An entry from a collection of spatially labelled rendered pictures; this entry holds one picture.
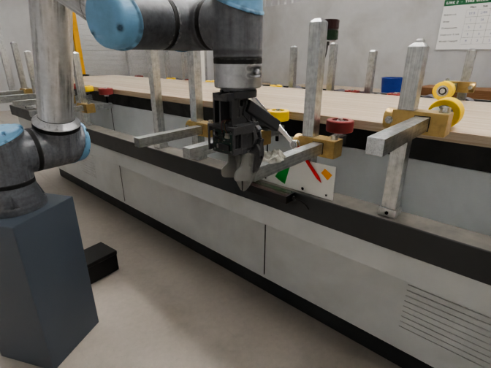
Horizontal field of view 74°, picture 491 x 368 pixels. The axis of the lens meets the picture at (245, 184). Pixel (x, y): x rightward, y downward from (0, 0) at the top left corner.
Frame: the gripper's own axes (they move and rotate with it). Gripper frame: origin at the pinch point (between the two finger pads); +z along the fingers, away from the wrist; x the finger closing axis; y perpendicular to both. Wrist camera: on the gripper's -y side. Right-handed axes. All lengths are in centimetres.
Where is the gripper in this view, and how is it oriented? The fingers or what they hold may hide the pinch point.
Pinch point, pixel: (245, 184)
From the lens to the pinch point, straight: 71.3
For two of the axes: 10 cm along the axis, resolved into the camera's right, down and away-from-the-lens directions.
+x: 7.5, 2.4, -6.2
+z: 0.0, 9.3, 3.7
